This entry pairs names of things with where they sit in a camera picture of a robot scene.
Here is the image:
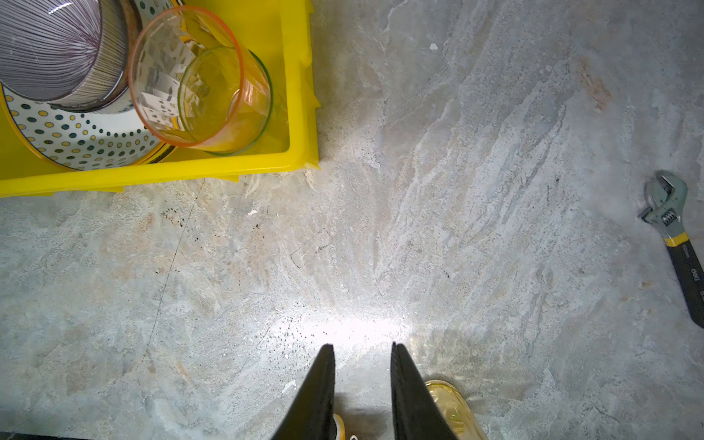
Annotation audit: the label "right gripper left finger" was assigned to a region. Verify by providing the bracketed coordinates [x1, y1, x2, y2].
[272, 344, 336, 440]

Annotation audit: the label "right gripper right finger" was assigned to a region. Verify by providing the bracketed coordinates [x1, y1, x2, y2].
[390, 343, 457, 440]

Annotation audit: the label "green transparent cup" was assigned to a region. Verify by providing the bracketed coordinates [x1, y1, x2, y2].
[178, 47, 273, 155]

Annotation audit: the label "pink transparent cup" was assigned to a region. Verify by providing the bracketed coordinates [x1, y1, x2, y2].
[128, 7, 274, 156]

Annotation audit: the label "yellow rimmed dotted plate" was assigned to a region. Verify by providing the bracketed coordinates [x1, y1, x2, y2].
[1, 1, 178, 171]

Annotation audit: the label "brown striped bowl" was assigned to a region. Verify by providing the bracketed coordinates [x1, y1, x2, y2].
[1, 1, 142, 112]

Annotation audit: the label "yellow plastic bin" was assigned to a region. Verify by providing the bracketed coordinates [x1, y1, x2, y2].
[1, 1, 320, 197]

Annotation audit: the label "amber transparent cup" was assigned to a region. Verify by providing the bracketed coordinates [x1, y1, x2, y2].
[332, 378, 490, 440]

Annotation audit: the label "black handled tool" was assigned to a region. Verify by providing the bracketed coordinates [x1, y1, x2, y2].
[639, 170, 703, 327]

